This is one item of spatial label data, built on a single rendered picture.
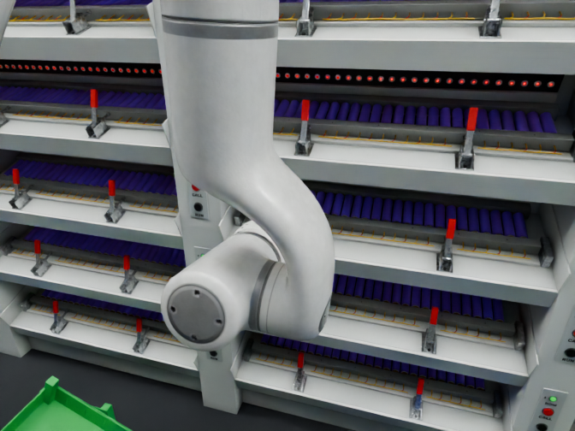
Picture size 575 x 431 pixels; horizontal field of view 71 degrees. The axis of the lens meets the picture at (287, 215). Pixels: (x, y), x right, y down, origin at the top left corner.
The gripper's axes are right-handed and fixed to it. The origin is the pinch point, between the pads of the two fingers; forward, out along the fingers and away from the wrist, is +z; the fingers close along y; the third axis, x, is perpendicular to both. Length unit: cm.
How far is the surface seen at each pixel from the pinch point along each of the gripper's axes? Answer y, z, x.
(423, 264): 22.9, 10.9, -7.2
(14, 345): -86, 17, -53
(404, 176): 17.5, 6.8, 9.1
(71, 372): -67, 18, -58
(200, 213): -20.4, 8.0, -2.2
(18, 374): -81, 13, -59
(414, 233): 20.8, 14.9, -2.6
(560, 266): 44.3, 10.6, -3.9
